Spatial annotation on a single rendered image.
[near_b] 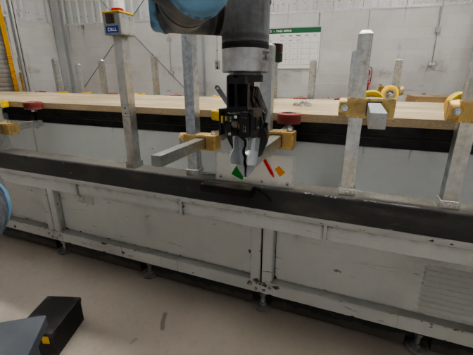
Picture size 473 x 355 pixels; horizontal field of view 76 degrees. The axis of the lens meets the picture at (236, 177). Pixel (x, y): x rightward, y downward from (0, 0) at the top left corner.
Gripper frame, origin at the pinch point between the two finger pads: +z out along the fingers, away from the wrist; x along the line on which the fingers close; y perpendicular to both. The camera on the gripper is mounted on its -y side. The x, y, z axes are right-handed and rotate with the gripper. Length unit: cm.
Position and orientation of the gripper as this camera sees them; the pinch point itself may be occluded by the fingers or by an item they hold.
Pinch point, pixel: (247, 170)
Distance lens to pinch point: 67.5
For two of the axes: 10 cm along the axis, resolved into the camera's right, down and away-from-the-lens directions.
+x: 9.3, 1.1, -3.5
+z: -0.1, 9.6, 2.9
